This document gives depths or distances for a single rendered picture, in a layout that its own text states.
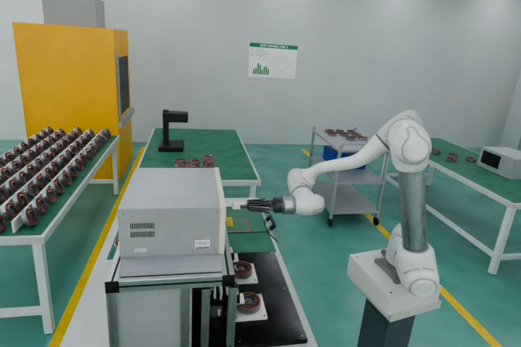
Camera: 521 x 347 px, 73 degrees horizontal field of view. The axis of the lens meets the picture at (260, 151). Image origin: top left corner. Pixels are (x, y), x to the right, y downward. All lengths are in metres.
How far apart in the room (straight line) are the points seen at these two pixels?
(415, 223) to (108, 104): 4.11
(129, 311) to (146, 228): 0.29
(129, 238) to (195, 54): 5.43
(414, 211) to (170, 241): 0.97
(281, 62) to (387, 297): 5.49
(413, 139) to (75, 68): 4.26
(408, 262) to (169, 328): 1.00
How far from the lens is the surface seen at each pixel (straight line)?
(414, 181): 1.51
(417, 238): 1.65
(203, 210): 1.36
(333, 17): 7.11
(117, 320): 1.49
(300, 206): 1.70
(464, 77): 8.64
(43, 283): 2.70
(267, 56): 6.76
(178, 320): 1.48
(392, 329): 2.13
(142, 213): 1.38
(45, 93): 5.14
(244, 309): 1.69
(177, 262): 1.42
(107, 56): 4.89
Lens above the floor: 1.92
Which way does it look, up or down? 17 degrees down
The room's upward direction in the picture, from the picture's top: 4 degrees clockwise
